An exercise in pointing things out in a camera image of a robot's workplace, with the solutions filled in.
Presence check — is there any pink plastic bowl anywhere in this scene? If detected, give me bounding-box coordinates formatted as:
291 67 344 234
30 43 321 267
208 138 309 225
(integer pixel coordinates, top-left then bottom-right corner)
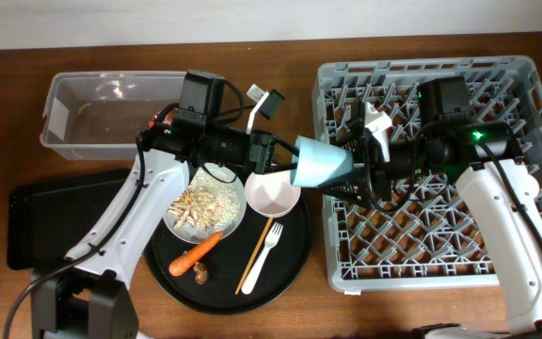
245 170 301 218

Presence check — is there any grey plate with food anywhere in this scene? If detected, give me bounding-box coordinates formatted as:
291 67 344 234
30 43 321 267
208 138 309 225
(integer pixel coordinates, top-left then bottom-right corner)
163 163 247 244

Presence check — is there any white plastic fork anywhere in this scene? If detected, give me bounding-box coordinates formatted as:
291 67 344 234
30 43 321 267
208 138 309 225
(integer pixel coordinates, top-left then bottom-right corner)
241 222 283 295

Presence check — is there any black rectangular tray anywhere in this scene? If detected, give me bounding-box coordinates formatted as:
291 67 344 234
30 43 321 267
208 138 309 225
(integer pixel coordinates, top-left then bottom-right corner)
7 169 129 270

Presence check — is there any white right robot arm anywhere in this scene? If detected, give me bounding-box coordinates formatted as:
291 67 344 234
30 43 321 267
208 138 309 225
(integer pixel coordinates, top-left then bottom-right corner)
321 76 542 338

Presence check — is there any grey dishwasher rack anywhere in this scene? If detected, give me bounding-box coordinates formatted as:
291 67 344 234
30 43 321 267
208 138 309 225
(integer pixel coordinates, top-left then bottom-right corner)
311 56 542 294

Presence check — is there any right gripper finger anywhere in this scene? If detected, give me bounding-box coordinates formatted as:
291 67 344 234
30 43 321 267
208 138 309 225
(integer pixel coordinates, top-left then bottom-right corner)
333 118 364 155
318 171 370 207

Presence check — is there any brown food scrap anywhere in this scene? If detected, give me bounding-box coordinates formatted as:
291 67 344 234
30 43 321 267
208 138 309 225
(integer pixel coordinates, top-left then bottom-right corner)
193 262 209 285

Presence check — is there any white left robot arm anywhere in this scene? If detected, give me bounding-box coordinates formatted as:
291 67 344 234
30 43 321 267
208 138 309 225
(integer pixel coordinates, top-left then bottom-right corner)
2 71 298 338

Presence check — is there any round black serving tray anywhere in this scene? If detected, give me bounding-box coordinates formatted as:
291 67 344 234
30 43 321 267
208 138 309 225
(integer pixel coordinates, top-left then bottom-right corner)
144 196 312 315

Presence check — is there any wooden chopstick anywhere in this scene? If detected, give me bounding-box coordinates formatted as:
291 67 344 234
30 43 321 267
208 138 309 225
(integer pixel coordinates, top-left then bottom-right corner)
234 218 274 296

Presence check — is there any light blue plastic cup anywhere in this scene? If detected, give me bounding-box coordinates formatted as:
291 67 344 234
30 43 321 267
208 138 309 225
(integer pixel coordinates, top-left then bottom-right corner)
291 136 354 187

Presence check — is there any red crumpled snack wrapper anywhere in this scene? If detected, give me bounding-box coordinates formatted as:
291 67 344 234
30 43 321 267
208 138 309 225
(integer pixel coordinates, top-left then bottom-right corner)
147 109 174 129

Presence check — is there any clear plastic waste bin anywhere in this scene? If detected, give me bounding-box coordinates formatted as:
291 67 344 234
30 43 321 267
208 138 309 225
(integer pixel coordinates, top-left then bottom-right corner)
40 71 185 161

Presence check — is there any orange carrot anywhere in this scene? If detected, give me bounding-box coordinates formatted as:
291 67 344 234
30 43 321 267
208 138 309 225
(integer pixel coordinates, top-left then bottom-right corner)
168 232 223 277

